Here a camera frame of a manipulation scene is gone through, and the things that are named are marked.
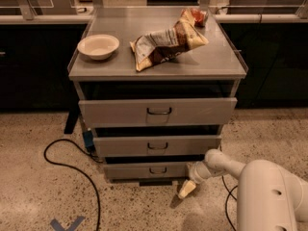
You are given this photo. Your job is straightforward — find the blue power adapter box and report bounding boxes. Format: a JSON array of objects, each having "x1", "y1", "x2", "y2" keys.
[{"x1": 83, "y1": 130, "x2": 95, "y2": 153}]

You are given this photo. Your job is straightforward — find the blue tape cross marker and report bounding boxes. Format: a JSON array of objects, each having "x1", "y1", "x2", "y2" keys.
[{"x1": 49, "y1": 215, "x2": 87, "y2": 231}]

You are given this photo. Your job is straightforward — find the white ceramic bowl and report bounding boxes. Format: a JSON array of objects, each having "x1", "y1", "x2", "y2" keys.
[{"x1": 77, "y1": 35, "x2": 119, "y2": 61}]

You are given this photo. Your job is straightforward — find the dark counter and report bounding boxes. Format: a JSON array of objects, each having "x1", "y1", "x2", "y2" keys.
[
  {"x1": 220, "y1": 22, "x2": 308, "y2": 109},
  {"x1": 0, "y1": 23, "x2": 86, "y2": 110}
]

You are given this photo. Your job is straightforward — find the grey bottom drawer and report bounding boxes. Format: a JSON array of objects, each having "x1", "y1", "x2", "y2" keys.
[{"x1": 103, "y1": 162, "x2": 188, "y2": 180}]

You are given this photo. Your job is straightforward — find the grey top drawer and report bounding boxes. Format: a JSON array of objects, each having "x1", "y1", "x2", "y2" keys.
[{"x1": 79, "y1": 98, "x2": 237, "y2": 128}]

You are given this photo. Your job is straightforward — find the black cable left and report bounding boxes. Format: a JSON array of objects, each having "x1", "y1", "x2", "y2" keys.
[{"x1": 43, "y1": 139, "x2": 104, "y2": 231}]

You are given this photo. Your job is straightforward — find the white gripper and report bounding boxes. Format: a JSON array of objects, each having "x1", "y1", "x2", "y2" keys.
[{"x1": 178, "y1": 161, "x2": 212, "y2": 199}]

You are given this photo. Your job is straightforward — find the red snack bag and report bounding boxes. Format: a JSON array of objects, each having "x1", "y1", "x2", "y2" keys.
[{"x1": 181, "y1": 8, "x2": 208, "y2": 27}]

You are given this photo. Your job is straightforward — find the grey drawer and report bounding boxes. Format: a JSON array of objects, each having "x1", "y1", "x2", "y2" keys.
[
  {"x1": 103, "y1": 162, "x2": 188, "y2": 180},
  {"x1": 93, "y1": 136, "x2": 221, "y2": 157},
  {"x1": 79, "y1": 98, "x2": 237, "y2": 128}
]

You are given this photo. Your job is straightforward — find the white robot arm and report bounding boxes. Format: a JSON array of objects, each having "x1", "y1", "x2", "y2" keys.
[{"x1": 178, "y1": 149, "x2": 308, "y2": 231}]

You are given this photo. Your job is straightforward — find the black cable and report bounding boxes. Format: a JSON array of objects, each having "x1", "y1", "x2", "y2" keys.
[
  {"x1": 220, "y1": 175, "x2": 240, "y2": 231},
  {"x1": 43, "y1": 139, "x2": 104, "y2": 231}
]

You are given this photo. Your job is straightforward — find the dark counter right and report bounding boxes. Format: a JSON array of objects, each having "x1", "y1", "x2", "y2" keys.
[{"x1": 220, "y1": 22, "x2": 308, "y2": 109}]

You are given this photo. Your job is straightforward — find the crumpled chip bag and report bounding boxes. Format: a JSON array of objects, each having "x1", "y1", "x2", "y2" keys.
[{"x1": 130, "y1": 19, "x2": 208, "y2": 71}]

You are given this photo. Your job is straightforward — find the dark counter left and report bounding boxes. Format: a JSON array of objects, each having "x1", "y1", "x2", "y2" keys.
[{"x1": 0, "y1": 23, "x2": 86, "y2": 110}]

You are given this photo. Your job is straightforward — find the black cable right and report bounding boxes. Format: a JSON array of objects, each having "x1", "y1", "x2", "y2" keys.
[{"x1": 220, "y1": 175, "x2": 240, "y2": 231}]

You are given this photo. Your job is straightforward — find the grey metal drawer cabinet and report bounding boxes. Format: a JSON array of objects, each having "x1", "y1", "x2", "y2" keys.
[{"x1": 69, "y1": 7, "x2": 247, "y2": 184}]

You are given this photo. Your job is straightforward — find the grey middle drawer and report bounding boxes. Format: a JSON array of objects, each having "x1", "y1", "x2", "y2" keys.
[{"x1": 93, "y1": 136, "x2": 221, "y2": 157}]

